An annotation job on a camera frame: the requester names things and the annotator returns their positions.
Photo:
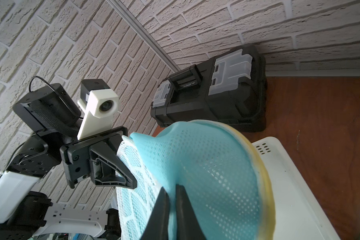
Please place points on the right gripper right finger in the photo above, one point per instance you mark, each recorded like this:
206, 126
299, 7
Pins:
188, 227

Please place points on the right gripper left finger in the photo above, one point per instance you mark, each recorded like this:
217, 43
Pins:
157, 226

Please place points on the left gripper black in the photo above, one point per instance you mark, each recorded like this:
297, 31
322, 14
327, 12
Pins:
95, 158

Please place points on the teal mesh laundry bag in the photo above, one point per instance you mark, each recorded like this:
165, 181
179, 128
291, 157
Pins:
226, 180

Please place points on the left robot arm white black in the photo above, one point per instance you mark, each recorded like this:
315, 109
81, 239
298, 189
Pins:
25, 214

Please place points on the white perforated plastic basket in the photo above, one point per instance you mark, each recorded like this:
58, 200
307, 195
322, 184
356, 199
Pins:
299, 216

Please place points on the black plastic toolbox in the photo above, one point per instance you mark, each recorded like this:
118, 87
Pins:
229, 88

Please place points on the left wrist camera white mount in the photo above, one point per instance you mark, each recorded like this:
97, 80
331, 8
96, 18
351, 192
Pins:
99, 104

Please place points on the left aluminium corner post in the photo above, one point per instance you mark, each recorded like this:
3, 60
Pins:
128, 17

